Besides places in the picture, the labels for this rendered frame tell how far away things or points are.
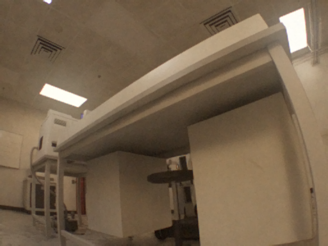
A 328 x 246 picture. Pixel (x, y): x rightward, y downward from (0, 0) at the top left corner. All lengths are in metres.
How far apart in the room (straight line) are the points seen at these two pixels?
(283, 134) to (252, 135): 0.14
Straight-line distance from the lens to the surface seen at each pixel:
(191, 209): 1.97
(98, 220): 1.56
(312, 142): 0.52
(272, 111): 0.82
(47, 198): 2.09
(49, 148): 2.17
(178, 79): 0.69
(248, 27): 0.69
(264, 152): 0.79
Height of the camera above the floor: 0.47
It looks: 23 degrees up
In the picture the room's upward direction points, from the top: 5 degrees counter-clockwise
